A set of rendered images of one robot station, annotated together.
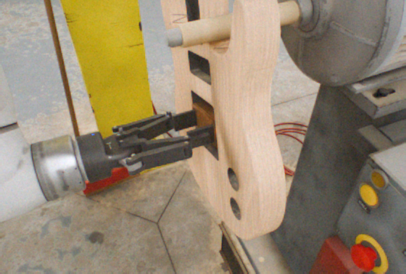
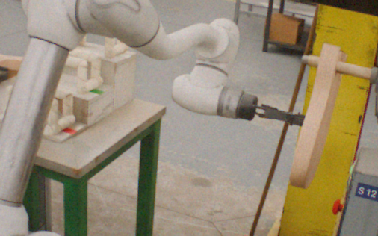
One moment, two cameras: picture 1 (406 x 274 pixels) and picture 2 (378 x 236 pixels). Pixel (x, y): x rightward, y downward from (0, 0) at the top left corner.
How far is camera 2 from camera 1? 1.21 m
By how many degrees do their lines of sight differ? 42
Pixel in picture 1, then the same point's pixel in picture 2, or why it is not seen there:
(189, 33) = (311, 59)
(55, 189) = (222, 105)
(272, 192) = (306, 139)
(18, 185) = (211, 93)
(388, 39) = not seen: outside the picture
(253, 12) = (326, 48)
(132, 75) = (335, 160)
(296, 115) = not seen: outside the picture
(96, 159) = (247, 102)
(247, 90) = (317, 84)
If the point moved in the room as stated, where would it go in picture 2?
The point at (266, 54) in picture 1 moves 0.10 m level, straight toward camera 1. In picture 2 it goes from (327, 69) to (299, 71)
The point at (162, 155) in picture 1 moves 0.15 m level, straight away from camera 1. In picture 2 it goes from (275, 113) to (298, 100)
